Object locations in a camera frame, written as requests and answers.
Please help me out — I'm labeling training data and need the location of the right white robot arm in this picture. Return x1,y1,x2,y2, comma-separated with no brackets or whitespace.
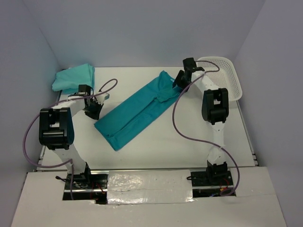
173,57,229,185

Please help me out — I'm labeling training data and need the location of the dark teal t shirt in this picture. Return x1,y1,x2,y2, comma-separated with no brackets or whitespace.
94,71,181,151

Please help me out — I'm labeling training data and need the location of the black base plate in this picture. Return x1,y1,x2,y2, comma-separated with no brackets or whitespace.
62,174,108,205
187,171,233,198

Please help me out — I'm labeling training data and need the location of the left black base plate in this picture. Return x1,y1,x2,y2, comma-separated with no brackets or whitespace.
62,174,108,205

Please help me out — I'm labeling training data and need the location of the white plastic laundry basket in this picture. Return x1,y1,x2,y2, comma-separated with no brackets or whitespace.
196,56,242,101

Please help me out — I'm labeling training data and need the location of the purple cable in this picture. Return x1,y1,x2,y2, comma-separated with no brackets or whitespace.
172,60,241,197
22,79,118,201

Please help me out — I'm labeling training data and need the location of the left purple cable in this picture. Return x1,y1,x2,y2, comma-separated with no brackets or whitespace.
22,79,118,201

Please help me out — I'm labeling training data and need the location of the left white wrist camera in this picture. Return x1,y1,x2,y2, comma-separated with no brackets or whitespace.
96,93,110,105

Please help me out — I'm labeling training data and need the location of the turquoise t shirt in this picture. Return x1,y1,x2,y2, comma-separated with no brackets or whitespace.
62,64,95,95

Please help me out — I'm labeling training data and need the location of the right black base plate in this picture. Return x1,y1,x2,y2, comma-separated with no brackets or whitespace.
187,171,233,198

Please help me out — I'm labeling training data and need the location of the light green t shirt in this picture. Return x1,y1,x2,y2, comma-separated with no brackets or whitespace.
52,64,95,94

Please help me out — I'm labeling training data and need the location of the silver tape patch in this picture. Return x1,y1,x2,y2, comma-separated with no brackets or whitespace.
107,170,194,205

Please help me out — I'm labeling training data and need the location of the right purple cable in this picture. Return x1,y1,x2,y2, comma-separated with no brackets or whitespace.
172,60,241,197

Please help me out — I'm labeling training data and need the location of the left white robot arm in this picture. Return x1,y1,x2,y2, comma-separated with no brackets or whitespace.
39,85,109,188

